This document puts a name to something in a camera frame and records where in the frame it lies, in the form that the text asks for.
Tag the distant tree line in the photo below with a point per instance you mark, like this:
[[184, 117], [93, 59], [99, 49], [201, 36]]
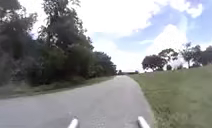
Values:
[[127, 72]]

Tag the grey asphalt path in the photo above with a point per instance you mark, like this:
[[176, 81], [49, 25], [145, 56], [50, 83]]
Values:
[[107, 100]]

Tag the dark wood of trees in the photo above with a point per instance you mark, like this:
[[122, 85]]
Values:
[[60, 60]]

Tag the row of trees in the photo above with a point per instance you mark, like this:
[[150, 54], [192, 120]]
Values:
[[154, 62]]

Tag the grass verge beside wood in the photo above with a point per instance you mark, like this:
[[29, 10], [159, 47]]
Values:
[[44, 88]]

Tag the robot's own part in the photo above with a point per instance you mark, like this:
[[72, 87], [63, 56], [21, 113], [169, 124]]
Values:
[[143, 122], [73, 123]]

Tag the open grass slope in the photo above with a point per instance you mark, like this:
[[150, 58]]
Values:
[[184, 96]]

